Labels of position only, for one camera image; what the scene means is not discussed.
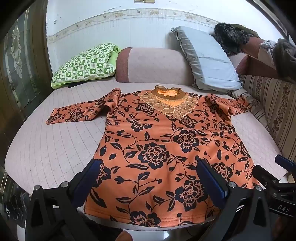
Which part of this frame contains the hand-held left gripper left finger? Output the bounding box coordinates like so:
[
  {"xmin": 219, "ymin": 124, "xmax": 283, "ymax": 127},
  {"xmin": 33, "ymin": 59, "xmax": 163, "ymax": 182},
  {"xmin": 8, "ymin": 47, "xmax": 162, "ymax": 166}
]
[{"xmin": 23, "ymin": 159, "xmax": 104, "ymax": 241}]

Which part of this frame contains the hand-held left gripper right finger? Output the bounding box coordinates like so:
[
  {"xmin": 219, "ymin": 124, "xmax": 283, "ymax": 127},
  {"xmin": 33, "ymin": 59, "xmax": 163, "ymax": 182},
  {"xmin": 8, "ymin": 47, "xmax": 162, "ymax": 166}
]
[{"xmin": 196, "ymin": 159, "xmax": 276, "ymax": 241}]

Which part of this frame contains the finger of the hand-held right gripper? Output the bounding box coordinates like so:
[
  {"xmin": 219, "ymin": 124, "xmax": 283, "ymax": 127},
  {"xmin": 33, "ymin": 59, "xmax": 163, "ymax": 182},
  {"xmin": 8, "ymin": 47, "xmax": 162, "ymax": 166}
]
[
  {"xmin": 252, "ymin": 164, "xmax": 281, "ymax": 193},
  {"xmin": 275, "ymin": 154, "xmax": 296, "ymax": 174}
]

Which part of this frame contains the orange black floral shirt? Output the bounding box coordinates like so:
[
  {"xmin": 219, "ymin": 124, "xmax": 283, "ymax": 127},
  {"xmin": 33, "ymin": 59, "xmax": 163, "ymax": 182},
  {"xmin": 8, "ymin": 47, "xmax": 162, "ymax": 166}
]
[{"xmin": 46, "ymin": 85, "xmax": 263, "ymax": 228}]

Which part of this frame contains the striped floral sofa backrest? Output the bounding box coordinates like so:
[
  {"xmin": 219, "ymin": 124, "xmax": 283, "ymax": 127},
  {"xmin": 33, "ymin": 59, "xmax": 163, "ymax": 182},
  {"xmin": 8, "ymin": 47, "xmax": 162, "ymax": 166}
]
[{"xmin": 228, "ymin": 74, "xmax": 296, "ymax": 163}]

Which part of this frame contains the dark green jacket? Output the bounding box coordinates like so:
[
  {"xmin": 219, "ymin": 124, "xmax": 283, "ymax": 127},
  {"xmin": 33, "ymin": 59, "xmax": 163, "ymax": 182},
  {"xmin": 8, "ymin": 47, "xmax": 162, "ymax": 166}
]
[{"xmin": 272, "ymin": 38, "xmax": 296, "ymax": 78}]

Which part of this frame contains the green checkered folded quilt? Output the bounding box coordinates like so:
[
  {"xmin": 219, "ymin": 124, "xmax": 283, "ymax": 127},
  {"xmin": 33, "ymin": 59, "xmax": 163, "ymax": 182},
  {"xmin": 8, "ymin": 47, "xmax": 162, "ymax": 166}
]
[{"xmin": 51, "ymin": 42, "xmax": 122, "ymax": 90}]

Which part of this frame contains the grey blue pillow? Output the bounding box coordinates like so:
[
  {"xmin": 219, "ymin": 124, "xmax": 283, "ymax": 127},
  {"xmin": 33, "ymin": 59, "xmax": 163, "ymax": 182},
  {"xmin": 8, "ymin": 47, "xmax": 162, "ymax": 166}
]
[{"xmin": 170, "ymin": 26, "xmax": 244, "ymax": 91}]

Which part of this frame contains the wooden door with glass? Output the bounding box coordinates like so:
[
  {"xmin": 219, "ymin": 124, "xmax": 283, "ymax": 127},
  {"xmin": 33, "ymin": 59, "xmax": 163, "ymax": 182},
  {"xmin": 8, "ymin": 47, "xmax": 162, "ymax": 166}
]
[{"xmin": 0, "ymin": 5, "xmax": 52, "ymax": 149}]

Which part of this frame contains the pink bolster cushion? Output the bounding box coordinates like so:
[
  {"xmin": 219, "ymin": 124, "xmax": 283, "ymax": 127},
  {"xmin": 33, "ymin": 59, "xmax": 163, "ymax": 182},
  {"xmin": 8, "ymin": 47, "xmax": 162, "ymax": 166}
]
[{"xmin": 115, "ymin": 47, "xmax": 195, "ymax": 87}]

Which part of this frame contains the dark fur trimmed garment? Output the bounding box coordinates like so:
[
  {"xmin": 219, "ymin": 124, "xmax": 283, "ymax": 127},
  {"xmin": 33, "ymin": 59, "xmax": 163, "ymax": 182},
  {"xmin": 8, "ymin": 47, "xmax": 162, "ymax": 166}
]
[{"xmin": 214, "ymin": 22, "xmax": 255, "ymax": 56}]

